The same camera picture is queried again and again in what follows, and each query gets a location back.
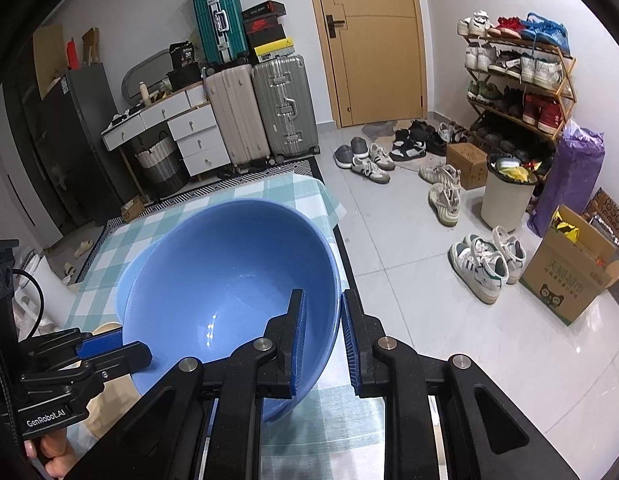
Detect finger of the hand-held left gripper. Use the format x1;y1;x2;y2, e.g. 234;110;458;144
20;341;153;387
20;327;125;362

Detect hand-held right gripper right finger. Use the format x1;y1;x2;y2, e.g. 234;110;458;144
341;287;583;480

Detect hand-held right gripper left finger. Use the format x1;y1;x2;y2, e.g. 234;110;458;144
72;287;310;480

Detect cream plate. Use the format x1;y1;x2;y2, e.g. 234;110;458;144
82;322;143;438

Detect blue bowl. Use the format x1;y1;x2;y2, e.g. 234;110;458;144
124;201;340;423
114;240;163;348

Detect person's left hand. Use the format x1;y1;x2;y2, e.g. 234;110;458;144
24;430;88;480

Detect teal checked tablecloth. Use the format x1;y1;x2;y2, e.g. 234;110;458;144
64;174;390;480

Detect small cardboard box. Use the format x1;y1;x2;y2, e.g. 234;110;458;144
120;195;146;223

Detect group of loose shoes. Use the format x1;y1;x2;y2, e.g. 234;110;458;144
333;119;527;306

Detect dark cabinet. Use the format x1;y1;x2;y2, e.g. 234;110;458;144
4;62;140;241

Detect woven laundry basket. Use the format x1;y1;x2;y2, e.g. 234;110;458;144
134;132;189;198

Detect brown cardboard box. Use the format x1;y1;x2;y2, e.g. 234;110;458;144
445;142;490;191

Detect white trash bin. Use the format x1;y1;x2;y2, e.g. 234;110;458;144
480;154;539;233

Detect large printed cardboard box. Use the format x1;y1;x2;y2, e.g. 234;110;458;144
519;204;619;327

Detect white drawer dresser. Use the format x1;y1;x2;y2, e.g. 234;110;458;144
100;82;233;196

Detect beige suitcase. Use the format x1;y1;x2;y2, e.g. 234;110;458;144
204;63;271;167

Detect silver suitcase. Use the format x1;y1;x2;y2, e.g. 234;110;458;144
252;54;321;158

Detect oval mirror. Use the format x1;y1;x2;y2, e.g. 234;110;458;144
120;49;176;106

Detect purple bag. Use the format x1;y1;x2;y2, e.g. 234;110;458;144
527;120;606;238

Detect flat cardboard sheet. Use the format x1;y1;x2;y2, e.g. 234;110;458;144
32;24;68;101

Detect patterned doormat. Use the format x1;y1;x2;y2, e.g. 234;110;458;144
584;187;619;306

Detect yellow shoe box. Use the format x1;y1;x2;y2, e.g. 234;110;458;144
252;37;296;58

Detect wooden door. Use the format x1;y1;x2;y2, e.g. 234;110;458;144
304;0;430;128

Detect red and black shoe box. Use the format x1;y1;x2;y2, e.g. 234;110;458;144
244;14;285;37

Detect rows of racked shoes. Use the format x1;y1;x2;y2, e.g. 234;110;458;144
457;10;573;161

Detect teal suitcase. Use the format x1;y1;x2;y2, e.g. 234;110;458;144
192;0;250;66

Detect wooden shoe rack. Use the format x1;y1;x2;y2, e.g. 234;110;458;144
457;10;577;171

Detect black cable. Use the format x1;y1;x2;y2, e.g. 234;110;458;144
12;269;46;342

